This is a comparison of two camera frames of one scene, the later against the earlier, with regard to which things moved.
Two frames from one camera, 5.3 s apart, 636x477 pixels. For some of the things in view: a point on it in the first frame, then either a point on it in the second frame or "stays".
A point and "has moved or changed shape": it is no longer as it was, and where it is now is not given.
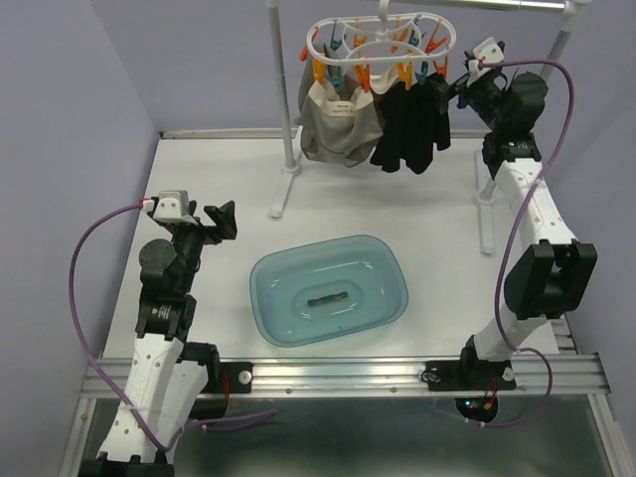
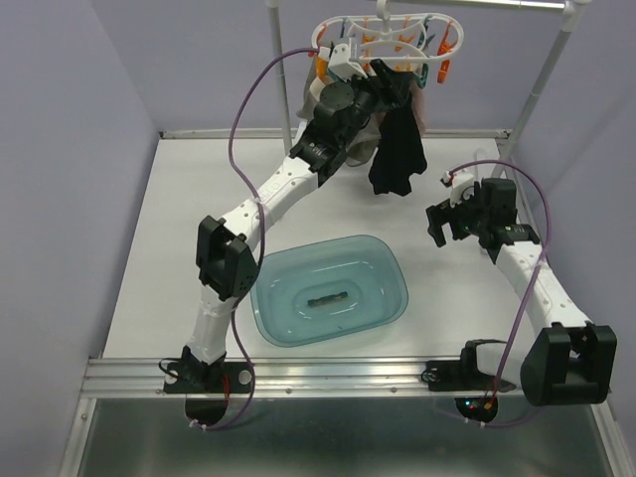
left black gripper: x=200 y=229 -> x=380 y=85
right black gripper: x=464 y=88 -> x=455 y=219
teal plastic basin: x=326 y=291 stays
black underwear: x=413 y=124 has moved or changed shape
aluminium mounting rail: x=361 y=376 stays
